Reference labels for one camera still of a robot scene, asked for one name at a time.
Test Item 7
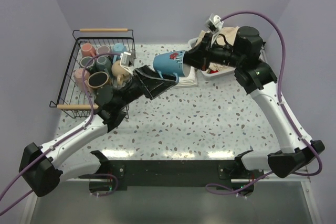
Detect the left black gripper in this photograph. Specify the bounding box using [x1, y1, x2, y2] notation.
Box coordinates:
[116, 65, 178, 109]

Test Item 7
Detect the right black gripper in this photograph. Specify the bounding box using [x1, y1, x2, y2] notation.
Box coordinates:
[180, 32, 244, 71]

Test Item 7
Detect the blue speckled mug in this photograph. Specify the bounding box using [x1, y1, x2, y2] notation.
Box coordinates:
[153, 50, 191, 83]

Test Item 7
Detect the tan glazed round mug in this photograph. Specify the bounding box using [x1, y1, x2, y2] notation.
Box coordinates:
[111, 60, 130, 86]

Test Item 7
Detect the light blue faceted mug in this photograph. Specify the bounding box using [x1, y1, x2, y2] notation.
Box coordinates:
[112, 43, 129, 56]

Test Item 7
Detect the grey green faceted mug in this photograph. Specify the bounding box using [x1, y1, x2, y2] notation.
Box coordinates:
[96, 56, 112, 75]

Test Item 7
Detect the red inside patterned mug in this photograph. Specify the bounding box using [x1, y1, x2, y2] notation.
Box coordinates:
[87, 71, 111, 90]

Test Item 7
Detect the purple mug black handle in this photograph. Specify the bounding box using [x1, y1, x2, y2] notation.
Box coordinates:
[96, 45, 112, 57]

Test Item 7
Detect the dark green glossy mug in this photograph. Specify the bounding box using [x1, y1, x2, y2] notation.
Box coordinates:
[79, 57, 97, 74]

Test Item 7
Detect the salmon pink mug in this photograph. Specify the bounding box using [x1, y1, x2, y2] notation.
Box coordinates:
[80, 42, 97, 58]

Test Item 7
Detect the pale pink mug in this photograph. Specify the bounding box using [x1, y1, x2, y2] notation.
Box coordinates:
[73, 68, 90, 92]

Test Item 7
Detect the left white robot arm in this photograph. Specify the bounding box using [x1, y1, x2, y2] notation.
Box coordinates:
[19, 66, 179, 197]

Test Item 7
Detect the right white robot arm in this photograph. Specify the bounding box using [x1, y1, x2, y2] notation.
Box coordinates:
[183, 26, 325, 178]

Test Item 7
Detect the white plastic basin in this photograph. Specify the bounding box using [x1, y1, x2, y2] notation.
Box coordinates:
[187, 37, 235, 80]

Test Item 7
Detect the folded white towel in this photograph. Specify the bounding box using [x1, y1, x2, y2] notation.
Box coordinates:
[172, 67, 198, 89]

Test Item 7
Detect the beige cloth bag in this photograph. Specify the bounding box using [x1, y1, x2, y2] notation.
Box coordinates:
[196, 26, 239, 46]

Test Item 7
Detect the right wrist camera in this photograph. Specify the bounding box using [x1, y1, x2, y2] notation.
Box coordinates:
[205, 13, 224, 35]

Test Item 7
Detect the black wire dish rack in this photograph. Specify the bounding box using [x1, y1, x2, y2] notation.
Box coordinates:
[49, 28, 136, 119]

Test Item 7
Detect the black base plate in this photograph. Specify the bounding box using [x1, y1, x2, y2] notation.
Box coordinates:
[78, 159, 263, 193]

